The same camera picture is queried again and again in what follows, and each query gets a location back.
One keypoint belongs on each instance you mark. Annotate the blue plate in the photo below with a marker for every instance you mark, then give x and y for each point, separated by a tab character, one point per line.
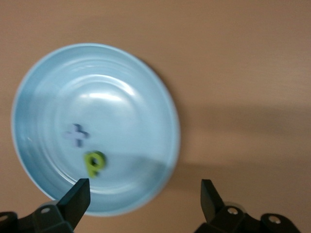
102	109

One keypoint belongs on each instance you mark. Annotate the green foam letter p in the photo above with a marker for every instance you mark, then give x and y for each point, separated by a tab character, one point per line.
91	170

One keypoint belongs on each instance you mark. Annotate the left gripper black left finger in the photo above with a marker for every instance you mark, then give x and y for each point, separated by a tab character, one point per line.
73	206

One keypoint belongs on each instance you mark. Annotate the brown table cover sheet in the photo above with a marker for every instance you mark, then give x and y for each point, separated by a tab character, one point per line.
243	60

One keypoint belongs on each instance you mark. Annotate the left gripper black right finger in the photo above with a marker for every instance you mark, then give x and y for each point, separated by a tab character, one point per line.
213	208

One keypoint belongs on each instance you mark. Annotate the blue foam letter x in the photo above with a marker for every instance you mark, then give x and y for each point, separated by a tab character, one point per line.
76	135

